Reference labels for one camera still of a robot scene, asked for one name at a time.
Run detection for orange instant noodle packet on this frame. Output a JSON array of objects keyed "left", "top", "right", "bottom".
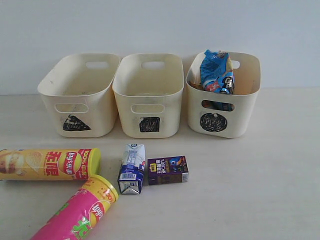
[{"left": 187, "top": 79, "right": 253, "bottom": 95}]

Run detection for blue instant noodle packet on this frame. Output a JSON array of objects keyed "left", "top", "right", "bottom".
[{"left": 199, "top": 49, "right": 235, "bottom": 95}]

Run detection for yellow Lay's chips can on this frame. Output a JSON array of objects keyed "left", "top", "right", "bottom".
[{"left": 0, "top": 148, "right": 101, "bottom": 181}]

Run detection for pink Lay's chips can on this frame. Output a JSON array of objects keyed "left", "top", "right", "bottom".
[{"left": 31, "top": 174, "right": 119, "bottom": 240}]

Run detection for cream bin square mark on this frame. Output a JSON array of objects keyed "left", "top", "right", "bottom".
[{"left": 112, "top": 53, "right": 184, "bottom": 138}]

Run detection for purple juice carton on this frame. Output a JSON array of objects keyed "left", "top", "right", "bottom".
[{"left": 147, "top": 155, "right": 189, "bottom": 186}]

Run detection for cream bin circle mark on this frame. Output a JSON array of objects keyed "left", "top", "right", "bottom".
[{"left": 185, "top": 52, "right": 261, "bottom": 139}]

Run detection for blue white milk carton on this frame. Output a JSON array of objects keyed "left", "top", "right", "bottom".
[{"left": 117, "top": 143, "right": 146, "bottom": 195}]

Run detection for cream bin triangle mark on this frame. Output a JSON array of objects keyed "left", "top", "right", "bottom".
[{"left": 37, "top": 53, "right": 121, "bottom": 138}]

